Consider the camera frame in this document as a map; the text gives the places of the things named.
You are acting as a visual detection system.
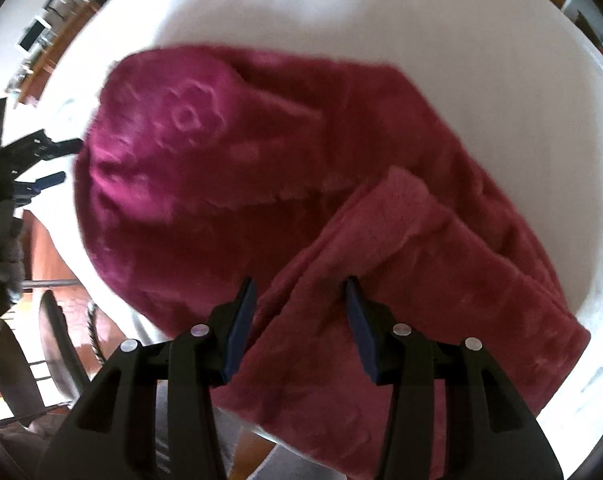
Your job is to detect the black chair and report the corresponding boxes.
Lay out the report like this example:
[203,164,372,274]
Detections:
[0,280,89,428]

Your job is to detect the white monitor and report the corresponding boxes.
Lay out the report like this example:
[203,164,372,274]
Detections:
[15,16,51,54]

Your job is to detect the wooden sideboard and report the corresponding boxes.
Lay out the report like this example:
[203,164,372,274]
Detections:
[8,0,132,107]

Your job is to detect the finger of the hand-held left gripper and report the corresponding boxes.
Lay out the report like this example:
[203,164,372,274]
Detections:
[14,171,66,198]
[1,129,83,166]

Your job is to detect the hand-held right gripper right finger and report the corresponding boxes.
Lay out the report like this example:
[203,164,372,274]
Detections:
[344,276,565,480]

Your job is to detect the braided cord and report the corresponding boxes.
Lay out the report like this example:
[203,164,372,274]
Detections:
[85,300,107,366]

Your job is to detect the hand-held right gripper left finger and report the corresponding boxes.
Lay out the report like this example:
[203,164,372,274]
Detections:
[41,276,259,480]

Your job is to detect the pink fleece pants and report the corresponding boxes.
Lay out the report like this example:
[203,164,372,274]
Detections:
[74,45,592,480]

